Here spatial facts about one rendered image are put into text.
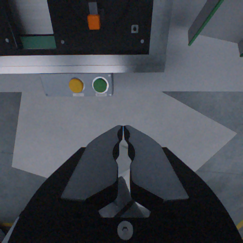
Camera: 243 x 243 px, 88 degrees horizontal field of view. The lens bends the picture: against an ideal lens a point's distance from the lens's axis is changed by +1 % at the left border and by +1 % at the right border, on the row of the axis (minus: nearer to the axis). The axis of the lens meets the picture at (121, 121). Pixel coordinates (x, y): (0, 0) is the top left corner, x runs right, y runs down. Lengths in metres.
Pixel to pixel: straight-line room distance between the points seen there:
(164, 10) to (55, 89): 0.36
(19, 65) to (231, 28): 0.54
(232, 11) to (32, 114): 0.68
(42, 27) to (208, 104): 1.60
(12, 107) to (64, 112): 1.36
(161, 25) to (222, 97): 1.46
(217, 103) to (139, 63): 1.46
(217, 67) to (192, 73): 0.09
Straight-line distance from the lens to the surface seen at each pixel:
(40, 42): 0.46
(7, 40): 0.47
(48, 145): 0.72
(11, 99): 1.87
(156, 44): 0.40
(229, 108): 1.89
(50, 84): 0.45
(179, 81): 0.54
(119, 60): 0.39
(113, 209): 0.51
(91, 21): 0.28
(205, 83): 0.58
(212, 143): 0.75
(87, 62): 0.40
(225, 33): 0.42
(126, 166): 0.55
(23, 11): 0.51
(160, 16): 0.41
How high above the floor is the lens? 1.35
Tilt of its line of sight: 62 degrees down
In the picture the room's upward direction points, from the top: 179 degrees counter-clockwise
